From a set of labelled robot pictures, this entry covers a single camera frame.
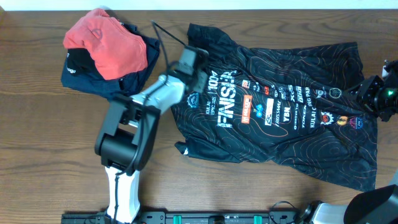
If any black printed cycling jersey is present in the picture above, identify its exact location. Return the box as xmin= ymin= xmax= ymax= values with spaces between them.
xmin=171 ymin=24 xmax=377 ymax=192

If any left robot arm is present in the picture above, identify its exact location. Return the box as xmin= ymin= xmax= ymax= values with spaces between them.
xmin=95 ymin=62 xmax=208 ymax=223

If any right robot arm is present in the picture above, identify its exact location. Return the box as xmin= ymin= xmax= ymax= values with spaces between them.
xmin=296 ymin=65 xmax=397 ymax=224

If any red folded shirt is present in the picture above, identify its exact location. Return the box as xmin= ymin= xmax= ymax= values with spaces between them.
xmin=63 ymin=8 xmax=148 ymax=80

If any navy folded garment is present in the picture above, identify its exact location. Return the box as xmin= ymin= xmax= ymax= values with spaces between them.
xmin=61 ymin=24 xmax=160 ymax=100

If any left black cable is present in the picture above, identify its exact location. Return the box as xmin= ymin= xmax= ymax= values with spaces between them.
xmin=112 ymin=19 xmax=189 ymax=218

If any black cable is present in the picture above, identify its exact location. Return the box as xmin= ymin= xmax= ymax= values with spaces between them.
xmin=112 ymin=19 xmax=189 ymax=218
xmin=269 ymin=200 xmax=301 ymax=224

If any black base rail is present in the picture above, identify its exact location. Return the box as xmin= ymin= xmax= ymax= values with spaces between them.
xmin=61 ymin=211 xmax=297 ymax=224

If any right black cable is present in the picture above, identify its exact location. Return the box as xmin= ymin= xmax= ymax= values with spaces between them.
xmin=269 ymin=200 xmax=301 ymax=224

